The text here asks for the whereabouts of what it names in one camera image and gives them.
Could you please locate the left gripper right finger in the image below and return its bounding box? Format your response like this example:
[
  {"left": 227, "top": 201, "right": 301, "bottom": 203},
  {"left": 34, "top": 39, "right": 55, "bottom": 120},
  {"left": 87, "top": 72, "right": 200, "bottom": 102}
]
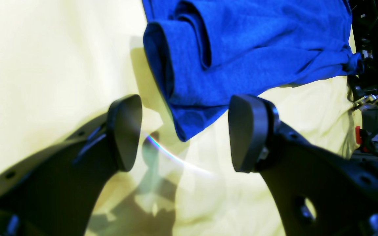
[{"left": 228, "top": 94, "right": 378, "bottom": 236}]

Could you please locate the blue long-sleeve shirt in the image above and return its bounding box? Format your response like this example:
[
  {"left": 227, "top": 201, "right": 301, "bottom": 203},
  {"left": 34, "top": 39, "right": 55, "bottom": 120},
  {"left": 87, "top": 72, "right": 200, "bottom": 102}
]
[{"left": 142, "top": 0, "right": 364, "bottom": 142}]

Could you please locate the yellow table cloth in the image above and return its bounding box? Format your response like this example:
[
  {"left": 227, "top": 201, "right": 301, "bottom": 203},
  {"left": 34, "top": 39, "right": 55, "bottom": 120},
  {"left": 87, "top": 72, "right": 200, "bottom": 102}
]
[{"left": 0, "top": 0, "right": 363, "bottom": 236}]

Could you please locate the red clamp top right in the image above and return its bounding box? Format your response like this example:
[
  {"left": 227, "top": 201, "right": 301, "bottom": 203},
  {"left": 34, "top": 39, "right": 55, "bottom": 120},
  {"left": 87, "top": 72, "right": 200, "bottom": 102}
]
[{"left": 355, "top": 127, "right": 363, "bottom": 146}]

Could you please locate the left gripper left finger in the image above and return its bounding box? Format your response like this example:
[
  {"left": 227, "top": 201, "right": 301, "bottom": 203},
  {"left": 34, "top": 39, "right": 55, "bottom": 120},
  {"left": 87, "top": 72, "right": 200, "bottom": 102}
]
[{"left": 0, "top": 94, "right": 142, "bottom": 236}]

